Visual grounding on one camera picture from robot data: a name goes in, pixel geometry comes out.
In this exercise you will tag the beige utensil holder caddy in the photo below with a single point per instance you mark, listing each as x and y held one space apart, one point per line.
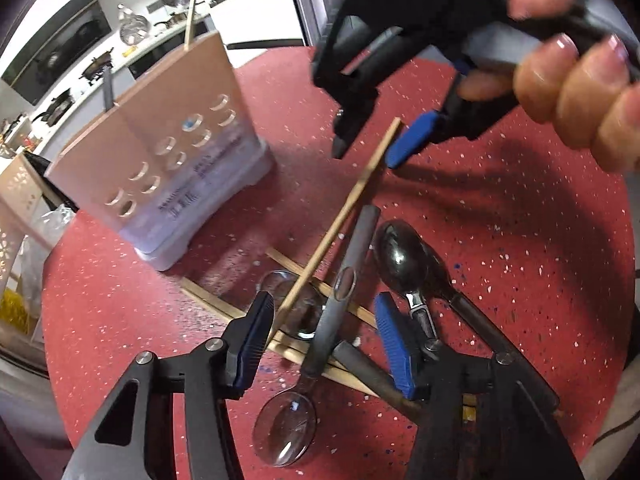
171 151

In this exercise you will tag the bamboo chopstick blue tip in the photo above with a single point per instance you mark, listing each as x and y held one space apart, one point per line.
188 32

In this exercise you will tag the grey handled clear spoon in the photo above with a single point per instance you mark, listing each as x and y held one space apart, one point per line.
287 423

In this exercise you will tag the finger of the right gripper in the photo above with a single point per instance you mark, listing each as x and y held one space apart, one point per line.
355 108
412 141

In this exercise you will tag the dark handled metal spoon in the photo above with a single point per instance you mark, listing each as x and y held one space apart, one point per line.
402 265

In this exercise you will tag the built-in black oven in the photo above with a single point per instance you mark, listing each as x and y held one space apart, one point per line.
144 62

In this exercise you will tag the black hanging cloth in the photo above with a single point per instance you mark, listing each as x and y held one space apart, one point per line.
41 165

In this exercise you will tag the black wok on stove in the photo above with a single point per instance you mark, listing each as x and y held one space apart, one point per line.
58 107

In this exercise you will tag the pot with lid on stove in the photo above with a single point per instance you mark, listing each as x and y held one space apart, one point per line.
95 70

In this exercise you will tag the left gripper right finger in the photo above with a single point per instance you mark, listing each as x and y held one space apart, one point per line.
476 419

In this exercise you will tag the black range hood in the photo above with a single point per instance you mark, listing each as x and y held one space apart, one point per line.
57 45

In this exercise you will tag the black handled steel spoon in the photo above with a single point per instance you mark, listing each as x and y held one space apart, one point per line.
438 285

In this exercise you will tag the beige perforated storage cart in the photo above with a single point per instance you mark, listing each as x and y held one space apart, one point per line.
22 191

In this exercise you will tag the bamboo chopstick pair member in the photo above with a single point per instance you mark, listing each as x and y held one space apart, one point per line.
290 349

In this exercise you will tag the person right hand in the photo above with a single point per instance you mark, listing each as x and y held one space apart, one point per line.
588 99

